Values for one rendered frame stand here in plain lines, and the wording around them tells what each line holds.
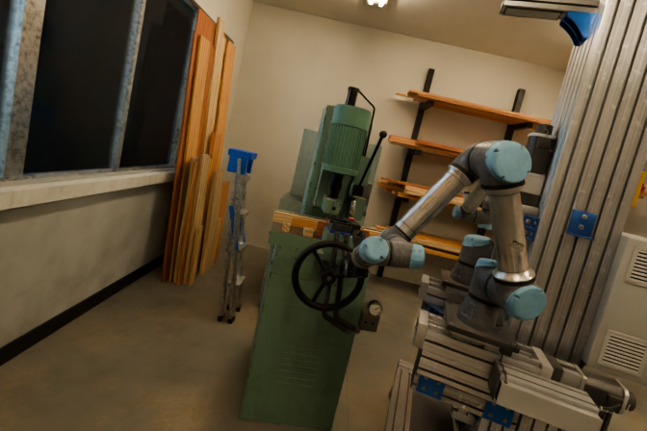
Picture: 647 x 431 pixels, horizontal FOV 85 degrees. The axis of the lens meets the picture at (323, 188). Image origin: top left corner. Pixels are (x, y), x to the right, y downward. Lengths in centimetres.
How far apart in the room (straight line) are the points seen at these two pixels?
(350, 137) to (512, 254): 81
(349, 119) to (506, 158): 75
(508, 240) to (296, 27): 355
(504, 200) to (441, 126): 311
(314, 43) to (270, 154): 133
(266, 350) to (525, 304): 108
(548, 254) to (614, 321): 28
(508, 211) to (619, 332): 65
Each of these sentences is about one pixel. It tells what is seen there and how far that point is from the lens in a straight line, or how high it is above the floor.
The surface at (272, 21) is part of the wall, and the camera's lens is 433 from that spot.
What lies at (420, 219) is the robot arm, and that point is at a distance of 117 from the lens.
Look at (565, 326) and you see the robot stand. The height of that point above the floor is 86.
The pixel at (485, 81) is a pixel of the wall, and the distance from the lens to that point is 440.
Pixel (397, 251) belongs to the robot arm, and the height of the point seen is 105.
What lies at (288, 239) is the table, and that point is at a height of 88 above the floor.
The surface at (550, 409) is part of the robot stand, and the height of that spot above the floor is 70.
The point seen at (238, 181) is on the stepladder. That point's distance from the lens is 235.
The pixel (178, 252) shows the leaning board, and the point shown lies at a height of 25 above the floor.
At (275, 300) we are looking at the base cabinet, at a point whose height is 59.
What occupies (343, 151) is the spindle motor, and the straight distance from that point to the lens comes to 159.
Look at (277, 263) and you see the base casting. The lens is 157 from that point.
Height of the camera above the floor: 129
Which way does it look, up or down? 6 degrees down
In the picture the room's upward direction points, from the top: 13 degrees clockwise
